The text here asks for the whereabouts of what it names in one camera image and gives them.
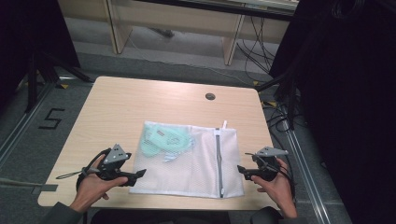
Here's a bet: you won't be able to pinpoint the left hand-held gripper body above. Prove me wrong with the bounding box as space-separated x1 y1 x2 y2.
96 143 133 181

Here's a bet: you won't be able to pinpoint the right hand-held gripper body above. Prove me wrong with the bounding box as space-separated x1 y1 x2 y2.
251 147 290 183

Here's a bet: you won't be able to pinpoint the mint green garment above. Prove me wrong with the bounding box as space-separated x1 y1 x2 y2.
138 123 196 163

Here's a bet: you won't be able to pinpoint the white mesh laundry bag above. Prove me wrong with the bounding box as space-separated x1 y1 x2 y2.
129 119 246 199

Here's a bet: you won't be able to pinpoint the person's right hand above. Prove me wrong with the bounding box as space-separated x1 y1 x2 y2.
250 158 299 219

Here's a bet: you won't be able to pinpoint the person's left hand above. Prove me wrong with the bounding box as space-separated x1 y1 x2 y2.
69 155 129 214

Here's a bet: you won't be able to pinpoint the person's dark legs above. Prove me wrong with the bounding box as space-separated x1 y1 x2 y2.
83 206 284 224

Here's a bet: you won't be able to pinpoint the black metal stand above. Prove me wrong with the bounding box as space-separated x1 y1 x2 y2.
23 50 95 114
254 69 302 131

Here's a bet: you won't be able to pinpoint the grey tape strip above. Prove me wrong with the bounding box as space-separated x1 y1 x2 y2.
30 183 59 196

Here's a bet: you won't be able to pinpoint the black curtain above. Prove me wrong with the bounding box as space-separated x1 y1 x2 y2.
269 0 396 224
0 0 81 110

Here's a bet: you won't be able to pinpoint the light wooden desk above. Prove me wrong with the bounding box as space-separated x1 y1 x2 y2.
57 0 301 66

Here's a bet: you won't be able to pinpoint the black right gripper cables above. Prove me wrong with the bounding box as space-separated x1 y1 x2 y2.
274 160 297 202

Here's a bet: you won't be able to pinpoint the metal floor rail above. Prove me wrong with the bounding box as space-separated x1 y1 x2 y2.
278 102 332 224
0 76 64 166

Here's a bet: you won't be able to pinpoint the black floor cables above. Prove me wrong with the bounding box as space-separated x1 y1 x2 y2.
261 101 298 153

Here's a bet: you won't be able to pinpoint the grey wrist strap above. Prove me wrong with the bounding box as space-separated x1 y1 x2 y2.
55 168 92 180

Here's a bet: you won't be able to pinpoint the beige cord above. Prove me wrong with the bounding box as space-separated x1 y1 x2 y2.
0 176 43 189

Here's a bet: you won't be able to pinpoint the black hanging cables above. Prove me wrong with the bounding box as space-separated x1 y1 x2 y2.
235 15 279 82

